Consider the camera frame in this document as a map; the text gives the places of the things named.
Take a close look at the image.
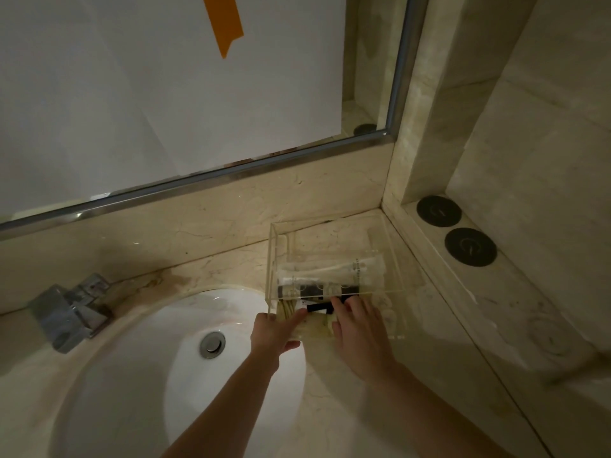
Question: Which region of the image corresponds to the white sink basin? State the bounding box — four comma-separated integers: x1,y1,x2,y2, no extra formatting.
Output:
48,287,312,458

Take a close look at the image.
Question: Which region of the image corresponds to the white paper sheet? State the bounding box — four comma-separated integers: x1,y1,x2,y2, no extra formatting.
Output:
0,0,347,221

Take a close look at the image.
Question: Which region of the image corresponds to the chrome faucet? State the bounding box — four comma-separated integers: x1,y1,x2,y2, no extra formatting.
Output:
27,273,116,355

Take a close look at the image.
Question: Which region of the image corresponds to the orange tape strip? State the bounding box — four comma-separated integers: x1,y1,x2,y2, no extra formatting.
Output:
201,0,245,59

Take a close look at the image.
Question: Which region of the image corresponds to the person's right forearm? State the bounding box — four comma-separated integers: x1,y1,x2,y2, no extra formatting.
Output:
365,360,515,458

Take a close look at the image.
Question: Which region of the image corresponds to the clear round coaster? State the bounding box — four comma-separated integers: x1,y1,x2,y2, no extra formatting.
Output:
525,314,574,359

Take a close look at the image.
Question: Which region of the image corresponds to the clear acrylic tray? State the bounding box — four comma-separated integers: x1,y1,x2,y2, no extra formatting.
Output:
265,212,426,341

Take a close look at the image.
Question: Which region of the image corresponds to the dark toiletry tube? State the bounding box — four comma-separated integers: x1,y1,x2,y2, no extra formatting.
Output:
278,276,373,302

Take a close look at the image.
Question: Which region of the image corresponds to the chrome-framed mirror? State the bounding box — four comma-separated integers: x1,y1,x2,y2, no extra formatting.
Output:
0,0,431,242

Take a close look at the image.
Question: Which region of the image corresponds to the person's left hand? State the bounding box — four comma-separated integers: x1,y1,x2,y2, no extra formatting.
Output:
249,307,309,373

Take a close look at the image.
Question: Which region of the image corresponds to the white toiletry tube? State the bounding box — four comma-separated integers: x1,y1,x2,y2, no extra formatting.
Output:
278,256,386,283

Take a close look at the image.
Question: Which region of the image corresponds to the chrome sink drain stopper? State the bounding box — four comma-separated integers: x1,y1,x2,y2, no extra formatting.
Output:
200,331,227,360

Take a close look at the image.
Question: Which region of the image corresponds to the black round coaster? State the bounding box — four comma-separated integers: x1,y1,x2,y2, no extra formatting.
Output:
444,227,498,268
416,195,463,228

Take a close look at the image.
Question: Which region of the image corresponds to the person's left forearm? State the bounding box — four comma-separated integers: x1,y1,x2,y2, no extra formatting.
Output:
160,354,282,458

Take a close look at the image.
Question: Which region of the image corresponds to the person's right hand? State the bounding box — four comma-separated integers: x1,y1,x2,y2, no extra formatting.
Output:
331,295,398,385

